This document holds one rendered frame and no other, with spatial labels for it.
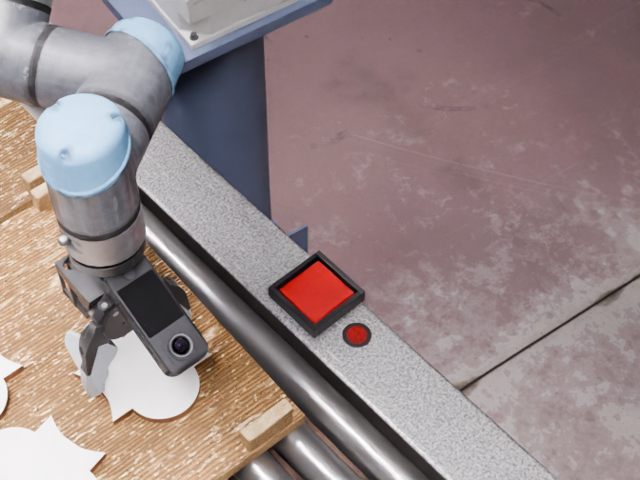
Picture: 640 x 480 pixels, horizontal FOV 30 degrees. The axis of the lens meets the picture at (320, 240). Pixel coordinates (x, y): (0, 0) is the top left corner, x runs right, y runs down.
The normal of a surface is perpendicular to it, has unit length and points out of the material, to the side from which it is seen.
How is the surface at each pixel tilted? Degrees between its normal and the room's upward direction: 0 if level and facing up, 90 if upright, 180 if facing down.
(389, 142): 0
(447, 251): 0
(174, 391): 0
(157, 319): 27
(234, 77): 90
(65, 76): 46
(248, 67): 90
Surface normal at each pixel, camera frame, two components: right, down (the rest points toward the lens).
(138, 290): 0.29, -0.25
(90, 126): 0.00, -0.60
